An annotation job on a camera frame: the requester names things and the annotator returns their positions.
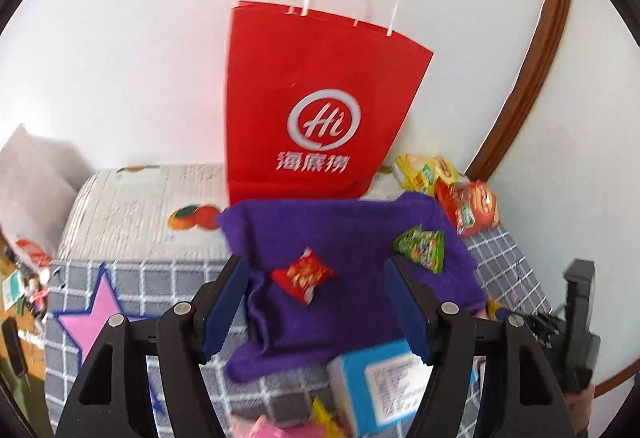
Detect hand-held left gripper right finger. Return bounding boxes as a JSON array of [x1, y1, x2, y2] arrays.
[[384, 254, 571, 438]]

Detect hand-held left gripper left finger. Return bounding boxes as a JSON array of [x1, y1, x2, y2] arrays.
[[55, 254, 252, 438]]

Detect small red snack packet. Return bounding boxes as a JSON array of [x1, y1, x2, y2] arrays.
[[270, 246, 337, 305]]

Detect blue white box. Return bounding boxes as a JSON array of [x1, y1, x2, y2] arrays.
[[327, 339, 483, 436]]

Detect grid blanket with pink star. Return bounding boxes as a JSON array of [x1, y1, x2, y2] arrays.
[[44, 223, 556, 438]]

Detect purple cloth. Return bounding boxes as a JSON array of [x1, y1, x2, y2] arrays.
[[216, 190, 487, 384]]

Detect clear red snack pack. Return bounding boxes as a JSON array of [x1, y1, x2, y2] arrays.
[[434, 178, 468, 239]]

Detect large pink snack packet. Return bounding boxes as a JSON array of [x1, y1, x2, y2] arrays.
[[235, 415, 326, 438]]

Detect orange snack packet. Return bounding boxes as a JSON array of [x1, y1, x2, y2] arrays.
[[464, 180, 501, 236]]

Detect bright yellow snack packet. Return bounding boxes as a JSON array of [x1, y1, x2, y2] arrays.
[[310, 397, 347, 438]]

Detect yellow green snack packet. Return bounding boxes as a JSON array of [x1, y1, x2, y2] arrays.
[[393, 153, 437, 196]]

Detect white fruit-print box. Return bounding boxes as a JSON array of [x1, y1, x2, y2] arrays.
[[55, 163, 401, 264]]

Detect yellow red-label snack packet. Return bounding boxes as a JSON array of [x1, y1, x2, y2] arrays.
[[429, 155, 468, 191]]

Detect pile of small clutter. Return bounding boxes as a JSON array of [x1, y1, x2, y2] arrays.
[[0, 243, 51, 319]]

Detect black slim bar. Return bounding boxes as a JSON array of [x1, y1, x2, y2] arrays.
[[1, 317, 29, 378]]

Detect white plastic bag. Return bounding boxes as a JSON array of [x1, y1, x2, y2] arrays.
[[0, 123, 96, 269]]

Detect red paper bag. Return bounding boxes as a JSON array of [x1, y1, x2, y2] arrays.
[[226, 0, 435, 204]]

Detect brown wooden door frame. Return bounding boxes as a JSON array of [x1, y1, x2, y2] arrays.
[[465, 0, 636, 394]]

